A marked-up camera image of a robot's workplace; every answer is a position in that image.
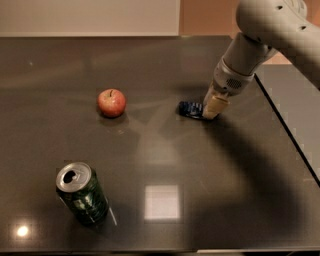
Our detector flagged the blue rxbar wrapper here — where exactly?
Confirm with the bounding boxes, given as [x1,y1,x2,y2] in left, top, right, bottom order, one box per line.
[178,101,218,120]

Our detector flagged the green soda can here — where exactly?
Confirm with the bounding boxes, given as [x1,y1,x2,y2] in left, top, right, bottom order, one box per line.
[56,162,109,226]

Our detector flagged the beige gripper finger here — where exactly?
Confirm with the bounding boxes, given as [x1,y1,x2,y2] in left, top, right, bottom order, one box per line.
[203,84,216,106]
[203,95,230,120]

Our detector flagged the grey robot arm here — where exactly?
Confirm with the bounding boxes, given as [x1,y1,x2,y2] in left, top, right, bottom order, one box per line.
[203,0,320,119]

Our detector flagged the red apple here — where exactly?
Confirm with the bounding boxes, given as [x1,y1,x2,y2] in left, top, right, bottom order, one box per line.
[97,88,126,118]

